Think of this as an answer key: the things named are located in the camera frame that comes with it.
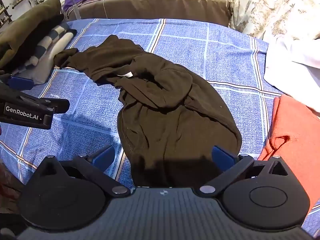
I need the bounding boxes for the orange cloth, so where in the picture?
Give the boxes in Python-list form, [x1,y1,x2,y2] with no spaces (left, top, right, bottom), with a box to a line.
[257,94,320,215]

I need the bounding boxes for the brown bed cover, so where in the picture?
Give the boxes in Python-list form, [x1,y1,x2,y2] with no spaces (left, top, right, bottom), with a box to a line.
[75,0,232,27]

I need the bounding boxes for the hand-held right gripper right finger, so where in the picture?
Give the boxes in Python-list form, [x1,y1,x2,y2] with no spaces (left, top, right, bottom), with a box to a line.
[198,145,292,196]

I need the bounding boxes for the folded checkered garment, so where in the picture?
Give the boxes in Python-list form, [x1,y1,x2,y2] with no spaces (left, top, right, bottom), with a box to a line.
[15,21,77,75]

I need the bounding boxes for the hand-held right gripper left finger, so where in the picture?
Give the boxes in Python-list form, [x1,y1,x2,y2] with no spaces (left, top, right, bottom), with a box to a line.
[36,145,132,197]

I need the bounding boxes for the dark brown t-shirt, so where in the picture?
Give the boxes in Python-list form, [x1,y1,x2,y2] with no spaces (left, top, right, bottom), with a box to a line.
[53,34,242,188]

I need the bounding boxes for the white cloth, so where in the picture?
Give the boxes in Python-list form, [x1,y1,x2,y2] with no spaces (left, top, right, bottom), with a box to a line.
[264,31,320,117]

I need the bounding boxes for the blue plaid bed sheet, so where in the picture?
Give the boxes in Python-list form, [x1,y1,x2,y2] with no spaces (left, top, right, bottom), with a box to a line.
[0,18,320,238]

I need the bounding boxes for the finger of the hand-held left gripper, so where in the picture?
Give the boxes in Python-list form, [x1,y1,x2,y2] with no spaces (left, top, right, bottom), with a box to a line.
[17,94,71,115]
[0,73,35,97]

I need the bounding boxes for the dark red cloth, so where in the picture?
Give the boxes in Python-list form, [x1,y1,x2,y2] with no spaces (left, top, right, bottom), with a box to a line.
[0,164,25,214]

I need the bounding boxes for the folded light grey garment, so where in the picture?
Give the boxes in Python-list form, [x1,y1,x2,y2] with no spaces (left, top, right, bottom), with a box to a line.
[27,31,75,85]

